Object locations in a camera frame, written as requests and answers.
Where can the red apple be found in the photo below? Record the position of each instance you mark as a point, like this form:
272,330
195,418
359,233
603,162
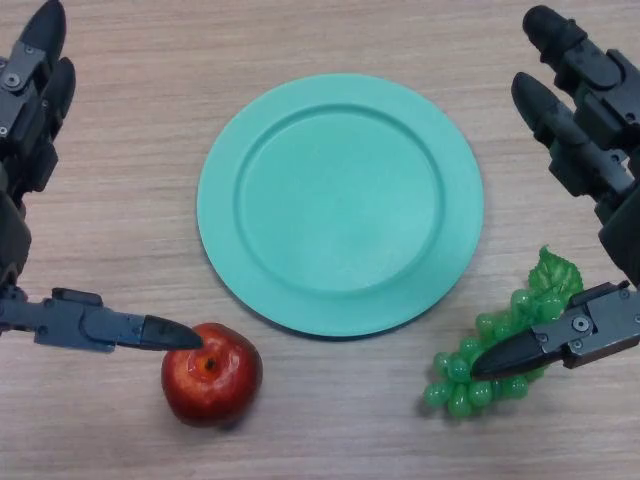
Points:
215,395

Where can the green round plate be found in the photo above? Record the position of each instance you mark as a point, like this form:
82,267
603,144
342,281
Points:
340,210

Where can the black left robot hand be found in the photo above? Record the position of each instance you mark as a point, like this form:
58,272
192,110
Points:
25,115

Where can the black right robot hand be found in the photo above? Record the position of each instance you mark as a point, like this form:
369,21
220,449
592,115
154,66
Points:
600,115

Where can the green plastic grape bunch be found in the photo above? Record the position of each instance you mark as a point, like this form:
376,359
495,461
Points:
457,400

